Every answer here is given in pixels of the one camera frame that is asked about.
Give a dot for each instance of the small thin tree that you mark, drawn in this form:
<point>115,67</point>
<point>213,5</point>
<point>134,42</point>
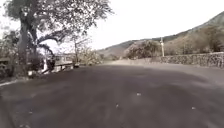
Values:
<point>83,55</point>

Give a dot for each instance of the grey asphalt road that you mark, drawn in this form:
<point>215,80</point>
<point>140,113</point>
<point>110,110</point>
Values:
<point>116,96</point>

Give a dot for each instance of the bushy tree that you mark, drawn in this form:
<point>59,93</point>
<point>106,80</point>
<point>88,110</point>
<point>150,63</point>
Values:
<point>143,50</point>

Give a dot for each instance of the pale pole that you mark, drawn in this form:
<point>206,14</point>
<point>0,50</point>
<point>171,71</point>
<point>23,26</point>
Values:
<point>162,46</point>

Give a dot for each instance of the hillside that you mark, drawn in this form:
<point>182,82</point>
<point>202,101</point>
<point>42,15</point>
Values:
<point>200,36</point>

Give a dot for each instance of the large thick-trunked tree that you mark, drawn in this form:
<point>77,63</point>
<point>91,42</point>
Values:
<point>23,40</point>

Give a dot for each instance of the long stone wall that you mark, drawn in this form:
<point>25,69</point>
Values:
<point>200,60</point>

